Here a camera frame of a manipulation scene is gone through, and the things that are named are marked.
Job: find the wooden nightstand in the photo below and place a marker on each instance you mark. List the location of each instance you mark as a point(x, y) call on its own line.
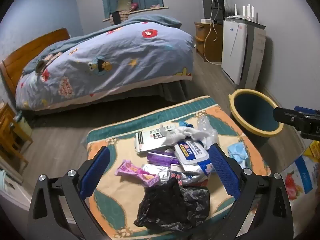
point(10, 135)

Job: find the purple bottle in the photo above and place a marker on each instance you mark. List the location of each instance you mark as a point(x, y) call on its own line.
point(160, 158)

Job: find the pink snack wrapper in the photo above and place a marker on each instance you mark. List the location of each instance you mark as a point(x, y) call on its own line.
point(132, 171)

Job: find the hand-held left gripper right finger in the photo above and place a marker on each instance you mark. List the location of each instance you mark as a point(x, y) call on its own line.
point(223, 170)

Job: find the white set-top box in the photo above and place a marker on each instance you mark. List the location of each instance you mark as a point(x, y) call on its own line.
point(206, 20)

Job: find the white cabinet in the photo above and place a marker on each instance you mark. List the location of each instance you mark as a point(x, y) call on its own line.
point(12, 190)

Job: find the white and black medicine box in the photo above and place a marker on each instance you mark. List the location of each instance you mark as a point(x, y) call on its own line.
point(147, 140)

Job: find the black plastic bag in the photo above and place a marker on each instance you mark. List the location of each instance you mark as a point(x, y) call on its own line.
point(170, 205)

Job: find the black monitor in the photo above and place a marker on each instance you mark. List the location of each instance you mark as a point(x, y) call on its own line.
point(208, 5)

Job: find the white tissue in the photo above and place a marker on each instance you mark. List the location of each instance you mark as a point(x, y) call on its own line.
point(180, 133)

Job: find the pale green kettle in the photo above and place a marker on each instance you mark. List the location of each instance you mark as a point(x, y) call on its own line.
point(23, 125)

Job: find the patterned quilted cushion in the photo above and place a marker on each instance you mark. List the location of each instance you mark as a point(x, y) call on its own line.
point(120, 205)

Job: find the wooden window sill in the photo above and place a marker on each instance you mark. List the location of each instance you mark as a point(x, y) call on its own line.
point(150, 9)

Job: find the white air purifier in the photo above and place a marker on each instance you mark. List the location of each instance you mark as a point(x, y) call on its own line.
point(232, 55)

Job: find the white wet wipes packet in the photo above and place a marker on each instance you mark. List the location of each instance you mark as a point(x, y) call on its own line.
point(190, 155)

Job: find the teal bin with yellow rim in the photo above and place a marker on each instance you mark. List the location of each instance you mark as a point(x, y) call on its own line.
point(252, 115)

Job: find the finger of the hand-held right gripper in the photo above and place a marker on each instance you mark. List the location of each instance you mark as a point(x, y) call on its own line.
point(301, 109)
point(285, 116)

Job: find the plaid cloth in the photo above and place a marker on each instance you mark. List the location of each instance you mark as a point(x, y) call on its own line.
point(124, 15)

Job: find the olive plush toy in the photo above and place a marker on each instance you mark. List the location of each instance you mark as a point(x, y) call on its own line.
point(125, 3)

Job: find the wooden bed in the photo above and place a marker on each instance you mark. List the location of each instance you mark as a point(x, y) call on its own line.
point(25, 52)

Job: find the blue glove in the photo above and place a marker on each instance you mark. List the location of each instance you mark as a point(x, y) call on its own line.
point(185, 123)

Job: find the blue face mask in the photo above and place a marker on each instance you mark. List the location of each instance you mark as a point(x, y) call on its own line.
point(236, 151)

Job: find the white router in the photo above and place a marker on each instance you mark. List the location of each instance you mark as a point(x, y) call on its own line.
point(246, 17)

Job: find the wooden cabinet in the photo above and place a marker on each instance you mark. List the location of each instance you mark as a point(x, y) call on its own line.
point(200, 32)

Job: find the pink toy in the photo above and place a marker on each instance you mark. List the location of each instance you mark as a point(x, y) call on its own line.
point(134, 6)

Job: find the silver foil blister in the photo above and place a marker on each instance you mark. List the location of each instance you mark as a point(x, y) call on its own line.
point(157, 171)

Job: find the red-printed white packet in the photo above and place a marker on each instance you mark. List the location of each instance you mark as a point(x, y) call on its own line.
point(190, 177)

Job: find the clear plastic bag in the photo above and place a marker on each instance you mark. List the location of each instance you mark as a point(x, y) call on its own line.
point(207, 130)

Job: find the strawberry print cardboard box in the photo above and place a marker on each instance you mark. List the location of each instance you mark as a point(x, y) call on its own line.
point(300, 177)

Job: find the printed blue duvet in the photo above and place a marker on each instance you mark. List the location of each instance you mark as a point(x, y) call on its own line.
point(112, 55)

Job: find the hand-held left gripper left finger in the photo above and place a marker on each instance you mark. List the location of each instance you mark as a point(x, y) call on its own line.
point(96, 170)

